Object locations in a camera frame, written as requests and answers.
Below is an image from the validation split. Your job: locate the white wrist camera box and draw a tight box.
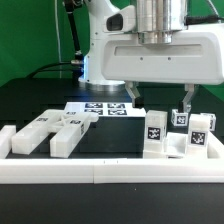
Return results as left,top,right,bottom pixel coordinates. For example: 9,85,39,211
103,5,137,33

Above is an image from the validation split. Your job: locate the thin grey cable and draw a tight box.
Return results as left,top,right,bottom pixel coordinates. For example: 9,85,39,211
54,0,63,80

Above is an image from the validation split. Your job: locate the black cable bundle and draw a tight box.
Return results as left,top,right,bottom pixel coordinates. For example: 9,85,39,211
27,0,85,80

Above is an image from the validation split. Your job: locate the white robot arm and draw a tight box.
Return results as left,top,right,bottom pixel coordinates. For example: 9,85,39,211
63,0,224,112

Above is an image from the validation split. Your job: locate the white chair back frame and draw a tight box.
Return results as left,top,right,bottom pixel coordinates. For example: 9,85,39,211
12,109,99,158

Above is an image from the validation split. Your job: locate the white left fence block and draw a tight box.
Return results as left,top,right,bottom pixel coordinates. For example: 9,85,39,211
0,125,16,159

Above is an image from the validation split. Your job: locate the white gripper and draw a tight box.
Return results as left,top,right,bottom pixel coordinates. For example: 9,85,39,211
101,23,224,113

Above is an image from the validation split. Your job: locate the white front fence bar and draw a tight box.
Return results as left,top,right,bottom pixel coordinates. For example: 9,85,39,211
0,159,224,184

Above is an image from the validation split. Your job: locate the white fence block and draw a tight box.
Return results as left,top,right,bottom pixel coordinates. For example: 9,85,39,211
207,133,224,159
0,125,16,159

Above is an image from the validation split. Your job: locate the white tag sheet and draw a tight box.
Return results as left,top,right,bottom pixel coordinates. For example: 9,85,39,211
64,102,146,117

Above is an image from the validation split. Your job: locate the white chair seat part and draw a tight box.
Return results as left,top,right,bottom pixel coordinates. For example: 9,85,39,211
143,132,209,159

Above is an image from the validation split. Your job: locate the white right fence block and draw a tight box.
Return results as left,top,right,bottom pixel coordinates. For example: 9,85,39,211
207,133,224,159

